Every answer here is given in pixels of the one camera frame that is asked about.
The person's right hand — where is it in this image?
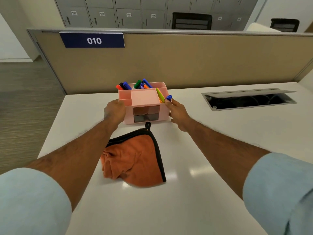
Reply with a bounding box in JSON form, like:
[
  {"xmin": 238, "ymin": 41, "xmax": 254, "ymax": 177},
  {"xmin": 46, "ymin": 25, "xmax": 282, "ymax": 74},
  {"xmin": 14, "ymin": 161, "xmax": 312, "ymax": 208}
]
[{"xmin": 164, "ymin": 98, "xmax": 194, "ymax": 133}]

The person's left hand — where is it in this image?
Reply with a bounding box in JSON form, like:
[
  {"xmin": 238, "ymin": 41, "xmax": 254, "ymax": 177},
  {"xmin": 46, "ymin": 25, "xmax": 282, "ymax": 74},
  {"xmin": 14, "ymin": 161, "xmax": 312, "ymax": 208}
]
[{"xmin": 103, "ymin": 99, "xmax": 127, "ymax": 131}]

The pink desk organizer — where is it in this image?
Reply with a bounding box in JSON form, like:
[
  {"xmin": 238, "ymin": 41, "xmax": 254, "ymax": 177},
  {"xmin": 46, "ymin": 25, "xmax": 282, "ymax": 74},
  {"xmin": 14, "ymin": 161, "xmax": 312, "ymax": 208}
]
[{"xmin": 118, "ymin": 82, "xmax": 171, "ymax": 125}]

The orange microfibre cloth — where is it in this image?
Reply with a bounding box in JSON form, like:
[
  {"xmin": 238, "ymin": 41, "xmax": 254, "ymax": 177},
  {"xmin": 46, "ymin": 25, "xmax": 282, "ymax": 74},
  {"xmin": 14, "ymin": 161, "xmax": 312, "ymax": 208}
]
[{"xmin": 100, "ymin": 121, "xmax": 167, "ymax": 188}]

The person's right forearm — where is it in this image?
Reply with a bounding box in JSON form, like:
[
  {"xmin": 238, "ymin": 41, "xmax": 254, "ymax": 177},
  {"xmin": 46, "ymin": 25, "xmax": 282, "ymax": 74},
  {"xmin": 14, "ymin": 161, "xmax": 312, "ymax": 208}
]
[{"xmin": 186, "ymin": 118, "xmax": 272, "ymax": 201}]

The person's left forearm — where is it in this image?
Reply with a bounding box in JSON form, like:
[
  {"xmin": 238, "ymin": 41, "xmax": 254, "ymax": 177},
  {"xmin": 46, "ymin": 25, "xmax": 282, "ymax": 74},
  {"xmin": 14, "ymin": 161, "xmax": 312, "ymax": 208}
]
[{"xmin": 25, "ymin": 118, "xmax": 118, "ymax": 213}]

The yellow green highlighter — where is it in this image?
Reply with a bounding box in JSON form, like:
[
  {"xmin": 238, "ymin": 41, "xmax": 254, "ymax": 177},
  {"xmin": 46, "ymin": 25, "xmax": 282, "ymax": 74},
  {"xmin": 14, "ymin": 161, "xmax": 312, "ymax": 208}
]
[{"xmin": 156, "ymin": 87, "xmax": 166, "ymax": 103}]

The bunch of coloured markers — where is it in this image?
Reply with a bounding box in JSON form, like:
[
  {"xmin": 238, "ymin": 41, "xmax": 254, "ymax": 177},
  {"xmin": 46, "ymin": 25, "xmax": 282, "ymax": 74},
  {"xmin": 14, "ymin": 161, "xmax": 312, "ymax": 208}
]
[{"xmin": 116, "ymin": 78, "xmax": 153, "ymax": 90}]

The beige desk partition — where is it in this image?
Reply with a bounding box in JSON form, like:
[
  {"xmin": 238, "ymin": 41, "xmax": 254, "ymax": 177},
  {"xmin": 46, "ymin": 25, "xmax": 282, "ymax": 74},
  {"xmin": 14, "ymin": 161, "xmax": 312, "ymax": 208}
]
[{"xmin": 27, "ymin": 28, "xmax": 313, "ymax": 95}]

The blue number sign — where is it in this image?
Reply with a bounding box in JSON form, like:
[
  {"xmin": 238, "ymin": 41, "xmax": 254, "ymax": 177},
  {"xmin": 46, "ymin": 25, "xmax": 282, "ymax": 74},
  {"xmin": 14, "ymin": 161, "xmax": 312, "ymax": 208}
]
[{"xmin": 59, "ymin": 32, "xmax": 125, "ymax": 49}]

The black office chair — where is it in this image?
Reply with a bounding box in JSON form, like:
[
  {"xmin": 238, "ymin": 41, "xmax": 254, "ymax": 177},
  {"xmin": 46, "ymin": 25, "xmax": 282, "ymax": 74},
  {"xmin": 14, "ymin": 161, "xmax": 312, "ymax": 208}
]
[
  {"xmin": 270, "ymin": 18, "xmax": 300, "ymax": 33},
  {"xmin": 171, "ymin": 12, "xmax": 213, "ymax": 30}
]

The grey locker cabinet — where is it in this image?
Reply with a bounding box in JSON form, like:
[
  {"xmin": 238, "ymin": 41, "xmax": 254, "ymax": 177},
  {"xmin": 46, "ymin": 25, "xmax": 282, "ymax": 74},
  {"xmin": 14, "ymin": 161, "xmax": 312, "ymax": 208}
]
[{"xmin": 53, "ymin": 0, "xmax": 260, "ymax": 31}]

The white neighbouring desk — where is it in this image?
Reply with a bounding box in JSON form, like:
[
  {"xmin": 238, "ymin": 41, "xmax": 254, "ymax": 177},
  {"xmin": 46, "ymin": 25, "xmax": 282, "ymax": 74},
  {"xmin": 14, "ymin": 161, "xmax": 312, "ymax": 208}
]
[{"xmin": 246, "ymin": 22, "xmax": 282, "ymax": 33}]

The light blue left sleeve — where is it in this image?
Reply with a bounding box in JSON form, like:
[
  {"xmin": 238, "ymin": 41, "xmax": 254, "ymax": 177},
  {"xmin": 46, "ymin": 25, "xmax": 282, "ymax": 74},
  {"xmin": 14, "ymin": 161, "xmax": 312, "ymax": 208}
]
[{"xmin": 0, "ymin": 167, "xmax": 73, "ymax": 235}]

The light blue sleeve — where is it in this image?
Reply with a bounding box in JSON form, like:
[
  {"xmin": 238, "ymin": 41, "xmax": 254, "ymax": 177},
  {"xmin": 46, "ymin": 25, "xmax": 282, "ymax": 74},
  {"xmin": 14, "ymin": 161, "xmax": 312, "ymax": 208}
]
[
  {"xmin": 0, "ymin": 167, "xmax": 73, "ymax": 235},
  {"xmin": 242, "ymin": 152, "xmax": 313, "ymax": 235}
]

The light blue right sleeve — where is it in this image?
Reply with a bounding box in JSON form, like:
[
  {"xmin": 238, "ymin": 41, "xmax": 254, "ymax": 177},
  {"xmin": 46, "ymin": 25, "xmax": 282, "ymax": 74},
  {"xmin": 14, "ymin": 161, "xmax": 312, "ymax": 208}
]
[{"xmin": 242, "ymin": 152, "xmax": 313, "ymax": 235}]

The white storage cabinet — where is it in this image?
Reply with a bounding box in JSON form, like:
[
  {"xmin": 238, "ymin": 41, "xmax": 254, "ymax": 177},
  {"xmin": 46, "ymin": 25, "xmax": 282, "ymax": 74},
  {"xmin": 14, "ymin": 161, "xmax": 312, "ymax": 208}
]
[{"xmin": 0, "ymin": 0, "xmax": 39, "ymax": 63}]

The white adjoining desk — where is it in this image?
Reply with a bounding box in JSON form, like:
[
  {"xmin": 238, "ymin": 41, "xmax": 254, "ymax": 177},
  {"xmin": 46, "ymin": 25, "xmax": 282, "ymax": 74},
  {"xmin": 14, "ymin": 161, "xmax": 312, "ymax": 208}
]
[{"xmin": 298, "ymin": 70, "xmax": 313, "ymax": 92}]

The grey cable hatch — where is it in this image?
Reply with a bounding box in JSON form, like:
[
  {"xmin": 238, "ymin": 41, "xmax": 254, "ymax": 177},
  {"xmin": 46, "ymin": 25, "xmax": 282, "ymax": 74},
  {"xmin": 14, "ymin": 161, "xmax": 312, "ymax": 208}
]
[{"xmin": 201, "ymin": 88, "xmax": 298, "ymax": 112}]

